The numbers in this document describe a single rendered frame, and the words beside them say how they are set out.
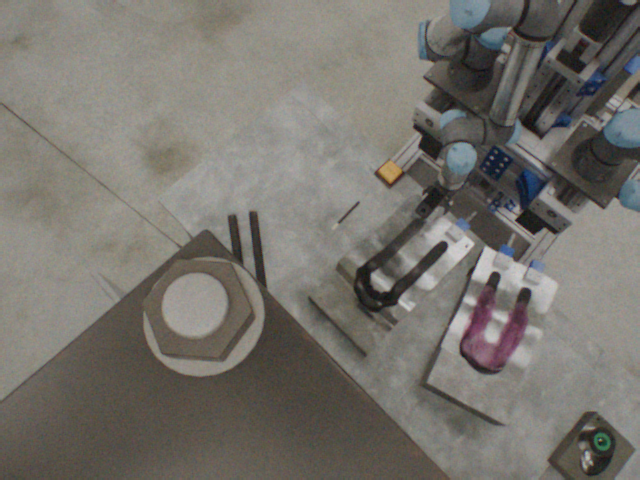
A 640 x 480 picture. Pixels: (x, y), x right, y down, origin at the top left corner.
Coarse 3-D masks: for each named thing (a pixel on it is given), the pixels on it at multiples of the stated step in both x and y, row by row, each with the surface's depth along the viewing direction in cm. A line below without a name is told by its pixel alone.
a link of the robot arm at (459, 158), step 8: (456, 144) 144; (464, 144) 143; (448, 152) 147; (456, 152) 142; (464, 152) 143; (472, 152) 143; (448, 160) 145; (456, 160) 142; (464, 160) 142; (472, 160) 142; (448, 168) 147; (456, 168) 143; (464, 168) 143; (472, 168) 145; (448, 176) 149; (456, 176) 147; (464, 176) 148
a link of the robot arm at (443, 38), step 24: (456, 0) 121; (480, 0) 115; (504, 0) 115; (528, 0) 115; (432, 24) 153; (456, 24) 122; (480, 24) 120; (504, 24) 120; (432, 48) 155; (456, 48) 154
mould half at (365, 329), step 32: (416, 192) 179; (384, 224) 175; (448, 224) 175; (352, 256) 166; (416, 256) 172; (448, 256) 172; (320, 288) 170; (352, 288) 169; (384, 288) 163; (416, 288) 166; (352, 320) 166; (384, 320) 166
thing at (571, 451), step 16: (592, 416) 158; (576, 432) 158; (560, 448) 158; (576, 448) 155; (624, 448) 155; (560, 464) 153; (576, 464) 153; (592, 464) 155; (608, 464) 154; (624, 464) 154
